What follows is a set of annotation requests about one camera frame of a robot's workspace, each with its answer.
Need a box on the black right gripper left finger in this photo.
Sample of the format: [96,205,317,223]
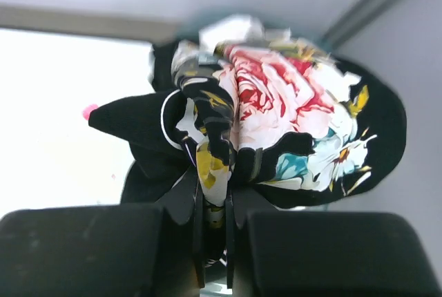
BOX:
[1,168,204,296]

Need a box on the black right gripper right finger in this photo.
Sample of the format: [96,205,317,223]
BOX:
[226,189,441,297]

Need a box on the black floral print t-shirt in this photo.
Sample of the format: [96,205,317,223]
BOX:
[88,15,407,212]

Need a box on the white tray board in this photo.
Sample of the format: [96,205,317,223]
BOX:
[1,29,152,215]

